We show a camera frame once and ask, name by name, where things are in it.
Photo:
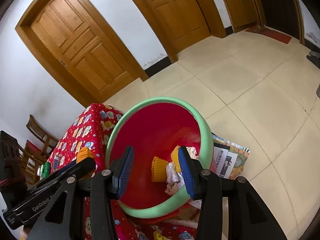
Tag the colourful magazine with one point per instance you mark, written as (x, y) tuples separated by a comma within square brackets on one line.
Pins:
[(241, 160)]

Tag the yellow foam fruit net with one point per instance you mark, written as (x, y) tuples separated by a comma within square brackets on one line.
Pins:
[(160, 168), (175, 155)]

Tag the wooden panel door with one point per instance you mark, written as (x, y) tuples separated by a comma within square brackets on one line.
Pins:
[(80, 42), (175, 12), (242, 5)]

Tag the red bin with green rim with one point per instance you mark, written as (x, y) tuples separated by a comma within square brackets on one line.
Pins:
[(155, 130)]

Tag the black cabinet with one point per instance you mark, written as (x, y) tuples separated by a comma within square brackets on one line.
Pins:
[(10, 160)]

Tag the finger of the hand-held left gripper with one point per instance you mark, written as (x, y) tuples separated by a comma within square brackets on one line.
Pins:
[(63, 170), (86, 167)]

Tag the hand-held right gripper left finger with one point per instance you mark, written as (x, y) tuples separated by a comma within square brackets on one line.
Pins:
[(125, 172)]

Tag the wooden chair with red seat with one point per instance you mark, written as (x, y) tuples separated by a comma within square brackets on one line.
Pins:
[(31, 155)]

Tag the green plastic toy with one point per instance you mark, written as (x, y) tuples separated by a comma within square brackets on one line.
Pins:
[(46, 168)]

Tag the large white tissue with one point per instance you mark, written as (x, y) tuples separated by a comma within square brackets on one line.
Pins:
[(172, 172)]

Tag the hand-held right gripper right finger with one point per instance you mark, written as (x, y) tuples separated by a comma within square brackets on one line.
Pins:
[(186, 172)]

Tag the red floral tablecloth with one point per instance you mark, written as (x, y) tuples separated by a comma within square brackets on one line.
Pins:
[(85, 130)]

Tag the red doormat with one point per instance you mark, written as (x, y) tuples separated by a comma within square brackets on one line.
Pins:
[(271, 34)]

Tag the white printed paper sheet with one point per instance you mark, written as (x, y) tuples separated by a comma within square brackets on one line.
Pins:
[(226, 161)]

